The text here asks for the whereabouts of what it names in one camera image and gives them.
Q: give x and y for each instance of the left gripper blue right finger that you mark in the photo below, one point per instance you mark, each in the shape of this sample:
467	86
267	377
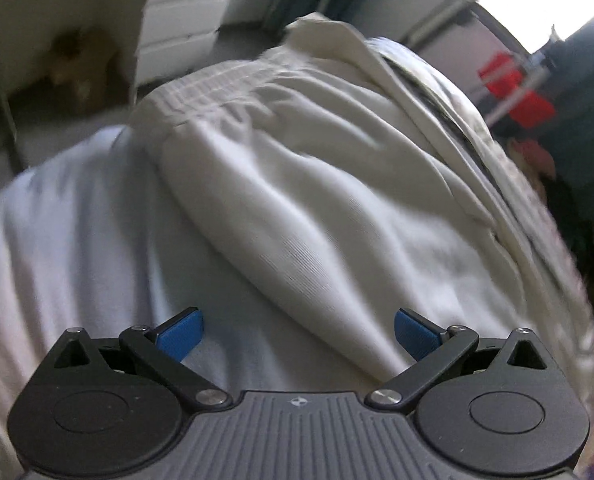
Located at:
439	354

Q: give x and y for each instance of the pastel tie-dye bed quilt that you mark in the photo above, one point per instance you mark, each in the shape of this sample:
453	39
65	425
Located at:
94	238

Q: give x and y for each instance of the teal curtain right panel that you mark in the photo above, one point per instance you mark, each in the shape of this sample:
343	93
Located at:
570	136

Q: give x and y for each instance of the red cloth on stand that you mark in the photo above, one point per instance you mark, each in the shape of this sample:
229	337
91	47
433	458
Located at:
514	81

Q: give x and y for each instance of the pink garment in pile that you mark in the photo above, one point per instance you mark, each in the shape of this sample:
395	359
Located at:
535	155

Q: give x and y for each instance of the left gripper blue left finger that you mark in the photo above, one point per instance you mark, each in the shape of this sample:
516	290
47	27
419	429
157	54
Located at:
158	353

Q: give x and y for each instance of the white zip-up jacket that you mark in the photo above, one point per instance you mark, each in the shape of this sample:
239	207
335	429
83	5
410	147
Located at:
343	191

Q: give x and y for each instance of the white drawer unit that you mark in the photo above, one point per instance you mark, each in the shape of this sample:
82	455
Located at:
175	36

